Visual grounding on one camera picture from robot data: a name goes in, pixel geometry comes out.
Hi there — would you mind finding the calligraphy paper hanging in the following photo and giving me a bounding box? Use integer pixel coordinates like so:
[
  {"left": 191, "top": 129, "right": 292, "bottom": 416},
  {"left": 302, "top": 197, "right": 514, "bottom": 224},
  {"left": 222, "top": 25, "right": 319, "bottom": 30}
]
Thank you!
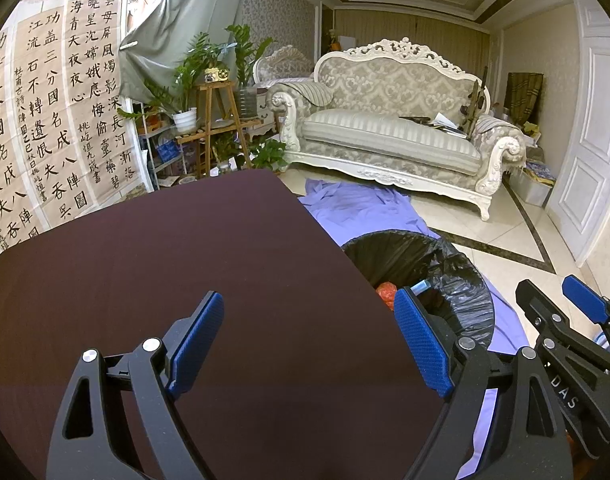
[{"left": 0, "top": 0, "right": 151, "bottom": 266}]

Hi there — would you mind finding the white door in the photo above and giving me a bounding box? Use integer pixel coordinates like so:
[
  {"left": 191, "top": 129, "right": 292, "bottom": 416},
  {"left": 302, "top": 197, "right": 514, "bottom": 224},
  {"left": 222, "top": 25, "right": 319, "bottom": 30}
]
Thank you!
[{"left": 547, "top": 0, "right": 610, "bottom": 266}]

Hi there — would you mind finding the wooden plant stand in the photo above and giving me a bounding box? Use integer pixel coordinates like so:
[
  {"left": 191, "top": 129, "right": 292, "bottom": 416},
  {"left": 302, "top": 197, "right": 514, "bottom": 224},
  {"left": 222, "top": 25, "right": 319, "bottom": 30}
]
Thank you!
[{"left": 177, "top": 81, "right": 263, "bottom": 179}]

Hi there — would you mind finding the striped blanket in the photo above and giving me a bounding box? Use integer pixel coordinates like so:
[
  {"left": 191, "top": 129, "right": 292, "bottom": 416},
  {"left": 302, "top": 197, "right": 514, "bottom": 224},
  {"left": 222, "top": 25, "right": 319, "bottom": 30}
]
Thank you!
[{"left": 291, "top": 81, "right": 334, "bottom": 107}]

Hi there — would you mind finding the white storage box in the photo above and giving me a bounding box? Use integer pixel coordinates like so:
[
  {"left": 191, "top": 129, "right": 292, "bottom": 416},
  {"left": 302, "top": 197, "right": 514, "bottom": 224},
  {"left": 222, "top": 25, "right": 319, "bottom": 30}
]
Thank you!
[{"left": 507, "top": 167, "right": 553, "bottom": 207}]

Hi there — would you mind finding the metal shelf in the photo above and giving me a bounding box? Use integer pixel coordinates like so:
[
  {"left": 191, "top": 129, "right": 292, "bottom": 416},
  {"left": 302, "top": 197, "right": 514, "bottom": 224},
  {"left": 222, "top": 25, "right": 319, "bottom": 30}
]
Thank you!
[{"left": 132, "top": 102, "right": 186, "bottom": 193}]

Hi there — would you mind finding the small green floor plant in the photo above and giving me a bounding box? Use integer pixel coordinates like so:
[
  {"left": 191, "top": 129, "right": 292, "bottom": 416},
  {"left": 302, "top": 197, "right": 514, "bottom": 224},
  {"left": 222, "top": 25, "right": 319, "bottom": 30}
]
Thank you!
[{"left": 247, "top": 139, "right": 288, "bottom": 173}]

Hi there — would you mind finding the ornate white sofa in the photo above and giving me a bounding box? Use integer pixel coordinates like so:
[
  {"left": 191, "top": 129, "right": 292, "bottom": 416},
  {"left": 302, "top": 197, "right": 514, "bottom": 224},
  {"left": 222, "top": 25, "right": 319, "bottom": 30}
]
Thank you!
[{"left": 266, "top": 39, "right": 528, "bottom": 221}]

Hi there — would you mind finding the red plastic bag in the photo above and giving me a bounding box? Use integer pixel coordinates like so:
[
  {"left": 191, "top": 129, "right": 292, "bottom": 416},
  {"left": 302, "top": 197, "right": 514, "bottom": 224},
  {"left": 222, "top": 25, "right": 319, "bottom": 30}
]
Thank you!
[{"left": 376, "top": 282, "right": 402, "bottom": 312}]

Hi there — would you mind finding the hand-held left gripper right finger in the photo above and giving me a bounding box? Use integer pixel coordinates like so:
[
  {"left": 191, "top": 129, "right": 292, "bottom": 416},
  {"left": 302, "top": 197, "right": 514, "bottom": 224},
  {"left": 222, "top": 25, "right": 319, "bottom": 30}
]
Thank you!
[{"left": 395, "top": 288, "right": 568, "bottom": 480}]

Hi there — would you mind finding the grey curtain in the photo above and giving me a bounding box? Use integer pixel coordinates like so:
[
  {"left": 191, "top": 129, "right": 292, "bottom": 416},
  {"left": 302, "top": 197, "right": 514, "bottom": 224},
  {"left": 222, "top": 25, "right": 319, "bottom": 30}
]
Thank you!
[{"left": 119, "top": 0, "right": 251, "bottom": 103}]

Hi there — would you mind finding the tall plant in grey pot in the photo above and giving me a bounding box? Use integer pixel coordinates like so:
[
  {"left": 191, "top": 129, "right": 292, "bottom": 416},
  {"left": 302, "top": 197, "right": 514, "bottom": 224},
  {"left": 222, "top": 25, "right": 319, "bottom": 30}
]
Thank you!
[{"left": 225, "top": 24, "right": 276, "bottom": 120}]

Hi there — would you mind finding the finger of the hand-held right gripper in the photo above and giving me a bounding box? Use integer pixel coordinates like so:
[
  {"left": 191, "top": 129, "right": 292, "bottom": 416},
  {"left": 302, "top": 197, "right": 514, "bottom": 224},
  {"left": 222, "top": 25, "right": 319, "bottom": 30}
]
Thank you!
[
  {"left": 562, "top": 275, "right": 610, "bottom": 346},
  {"left": 516, "top": 280, "right": 610, "bottom": 391}
]

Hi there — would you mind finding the blue yellow patterned bag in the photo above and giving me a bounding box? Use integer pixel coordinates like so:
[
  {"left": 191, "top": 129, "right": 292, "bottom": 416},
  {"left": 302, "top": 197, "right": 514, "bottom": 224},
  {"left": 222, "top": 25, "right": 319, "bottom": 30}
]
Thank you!
[{"left": 522, "top": 160, "right": 557, "bottom": 186}]

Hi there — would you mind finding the trash bin with black bag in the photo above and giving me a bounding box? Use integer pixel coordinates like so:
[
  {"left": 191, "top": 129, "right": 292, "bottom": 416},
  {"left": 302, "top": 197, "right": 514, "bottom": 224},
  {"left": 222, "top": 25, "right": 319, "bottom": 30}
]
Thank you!
[{"left": 340, "top": 230, "right": 496, "bottom": 356}]

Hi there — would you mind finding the dark book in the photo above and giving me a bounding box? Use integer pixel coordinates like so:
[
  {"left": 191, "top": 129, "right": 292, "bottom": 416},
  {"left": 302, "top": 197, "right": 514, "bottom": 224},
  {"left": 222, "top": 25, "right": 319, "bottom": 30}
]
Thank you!
[{"left": 399, "top": 116, "right": 468, "bottom": 137}]

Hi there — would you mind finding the fern in white pot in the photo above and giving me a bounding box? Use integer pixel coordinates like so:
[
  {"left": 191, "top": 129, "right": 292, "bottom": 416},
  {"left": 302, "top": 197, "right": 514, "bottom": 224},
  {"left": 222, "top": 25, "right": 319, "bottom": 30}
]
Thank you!
[{"left": 118, "top": 32, "right": 226, "bottom": 136}]

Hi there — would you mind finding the white drawer cabinet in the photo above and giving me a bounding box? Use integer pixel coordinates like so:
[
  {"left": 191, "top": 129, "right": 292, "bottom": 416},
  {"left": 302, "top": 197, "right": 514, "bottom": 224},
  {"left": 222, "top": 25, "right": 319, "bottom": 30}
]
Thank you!
[{"left": 255, "top": 87, "right": 281, "bottom": 136}]

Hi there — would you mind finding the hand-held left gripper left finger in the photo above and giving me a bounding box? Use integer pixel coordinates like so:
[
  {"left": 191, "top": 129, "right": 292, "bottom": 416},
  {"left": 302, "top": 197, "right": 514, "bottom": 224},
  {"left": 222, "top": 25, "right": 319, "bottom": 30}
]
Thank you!
[{"left": 45, "top": 291, "right": 225, "bottom": 480}]

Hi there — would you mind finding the toy rifle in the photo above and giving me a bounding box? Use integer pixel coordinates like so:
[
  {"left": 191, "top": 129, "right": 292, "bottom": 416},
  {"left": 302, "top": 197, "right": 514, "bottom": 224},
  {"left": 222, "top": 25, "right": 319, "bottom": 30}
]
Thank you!
[{"left": 460, "top": 67, "right": 488, "bottom": 138}]

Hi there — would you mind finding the purple sheet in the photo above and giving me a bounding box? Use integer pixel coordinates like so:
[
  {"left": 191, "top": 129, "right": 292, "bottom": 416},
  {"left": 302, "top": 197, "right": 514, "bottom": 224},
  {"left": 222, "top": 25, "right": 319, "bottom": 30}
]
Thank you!
[{"left": 297, "top": 178, "right": 536, "bottom": 480}]

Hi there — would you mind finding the dark folded fabric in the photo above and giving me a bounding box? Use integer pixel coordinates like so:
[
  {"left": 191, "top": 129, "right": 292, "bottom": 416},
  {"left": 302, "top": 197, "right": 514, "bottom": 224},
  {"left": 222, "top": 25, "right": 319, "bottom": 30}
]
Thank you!
[{"left": 505, "top": 72, "right": 544, "bottom": 126}]

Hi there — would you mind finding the ornate white armchair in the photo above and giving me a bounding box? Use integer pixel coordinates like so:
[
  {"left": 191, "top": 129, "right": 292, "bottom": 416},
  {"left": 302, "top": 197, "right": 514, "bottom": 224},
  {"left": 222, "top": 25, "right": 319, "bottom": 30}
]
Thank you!
[{"left": 252, "top": 45, "right": 313, "bottom": 86}]

